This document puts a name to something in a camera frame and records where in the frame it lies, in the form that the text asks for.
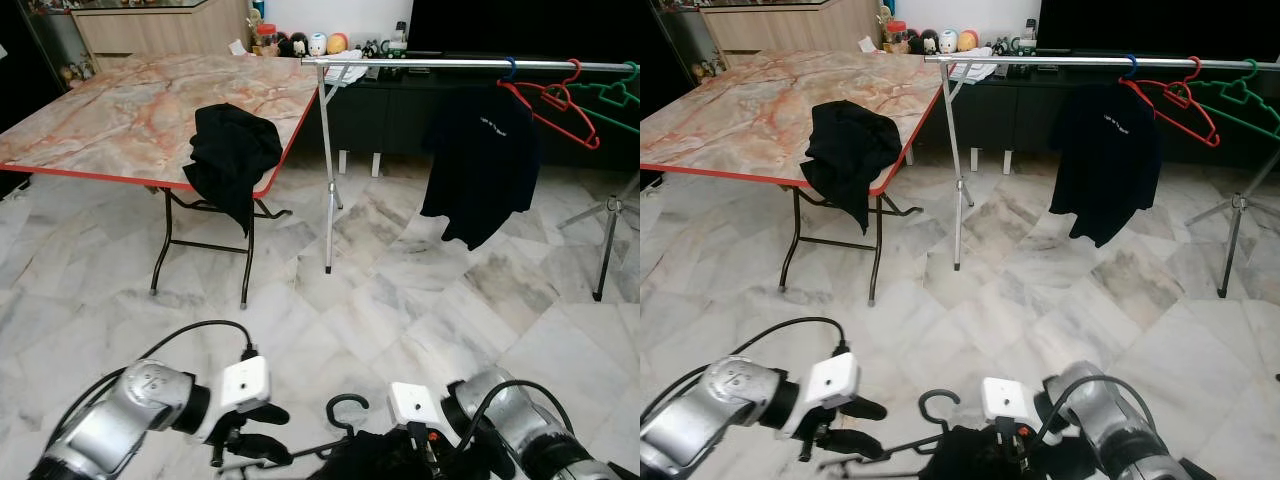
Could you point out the white and blue plush toy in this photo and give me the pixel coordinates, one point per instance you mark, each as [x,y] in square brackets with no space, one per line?
[317,44]
[947,41]

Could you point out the orange and yellow plush toy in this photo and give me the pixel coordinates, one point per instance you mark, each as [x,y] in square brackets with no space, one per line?
[337,44]
[967,41]

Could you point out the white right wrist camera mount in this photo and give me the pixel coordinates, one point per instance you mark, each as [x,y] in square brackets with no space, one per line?
[415,405]
[1007,400]

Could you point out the navy shirt with red trim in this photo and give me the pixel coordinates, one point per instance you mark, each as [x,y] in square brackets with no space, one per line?
[480,160]
[1105,158]

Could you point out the black garment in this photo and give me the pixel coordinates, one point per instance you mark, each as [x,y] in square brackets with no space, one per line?
[380,460]
[975,458]

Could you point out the red clothes hanger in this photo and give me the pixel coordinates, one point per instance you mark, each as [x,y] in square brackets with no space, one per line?
[1178,95]
[557,97]

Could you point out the black clothes hanger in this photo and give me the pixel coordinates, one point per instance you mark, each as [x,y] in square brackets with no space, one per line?
[348,397]
[940,392]

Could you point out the black shirt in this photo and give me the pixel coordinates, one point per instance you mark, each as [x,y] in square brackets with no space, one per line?
[852,152]
[232,155]

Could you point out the green clothes hanger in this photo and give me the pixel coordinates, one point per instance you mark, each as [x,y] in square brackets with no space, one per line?
[1238,92]
[615,93]

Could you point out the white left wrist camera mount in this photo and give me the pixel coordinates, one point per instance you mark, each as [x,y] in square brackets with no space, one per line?
[828,387]
[240,390]

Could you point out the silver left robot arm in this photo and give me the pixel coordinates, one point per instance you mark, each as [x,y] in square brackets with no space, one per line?
[720,390]
[130,400]

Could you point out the light wooden sideboard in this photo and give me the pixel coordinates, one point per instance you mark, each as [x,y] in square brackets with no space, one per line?
[160,28]
[790,26]

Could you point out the marble pattern folding table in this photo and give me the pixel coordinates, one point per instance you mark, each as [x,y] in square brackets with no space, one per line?
[100,120]
[730,118]

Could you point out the green and white bottle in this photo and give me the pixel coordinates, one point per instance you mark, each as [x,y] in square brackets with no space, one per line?
[399,40]
[1028,37]

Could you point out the pink tissue box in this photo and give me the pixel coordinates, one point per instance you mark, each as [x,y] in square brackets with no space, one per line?
[239,49]
[869,46]

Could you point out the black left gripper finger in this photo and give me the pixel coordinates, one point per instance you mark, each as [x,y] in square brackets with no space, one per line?
[865,408]
[262,448]
[268,414]
[855,443]

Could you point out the stack of white papers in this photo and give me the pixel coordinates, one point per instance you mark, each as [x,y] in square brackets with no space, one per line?
[970,64]
[346,66]

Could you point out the black flat television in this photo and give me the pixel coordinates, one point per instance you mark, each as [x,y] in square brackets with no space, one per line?
[530,25]
[1160,22]

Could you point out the jar with red lid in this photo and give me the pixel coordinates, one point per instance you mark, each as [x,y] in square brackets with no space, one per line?
[896,38]
[265,40]

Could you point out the black and white plush toy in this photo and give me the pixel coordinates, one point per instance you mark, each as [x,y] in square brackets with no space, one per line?
[929,43]
[300,46]

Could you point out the blue clothes hanger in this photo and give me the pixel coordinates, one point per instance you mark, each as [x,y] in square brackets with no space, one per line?
[1131,66]
[510,68]

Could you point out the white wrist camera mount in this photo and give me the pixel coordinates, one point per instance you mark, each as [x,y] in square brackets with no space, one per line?
[415,405]
[1007,400]
[240,390]
[828,387]

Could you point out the black TV console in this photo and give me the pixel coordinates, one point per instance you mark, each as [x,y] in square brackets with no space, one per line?
[1005,118]
[385,120]

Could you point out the silver metal clothes rack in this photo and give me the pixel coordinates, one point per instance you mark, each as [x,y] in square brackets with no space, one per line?
[420,63]
[1040,61]

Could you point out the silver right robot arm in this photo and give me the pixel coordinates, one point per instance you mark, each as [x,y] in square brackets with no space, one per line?
[520,410]
[1110,405]

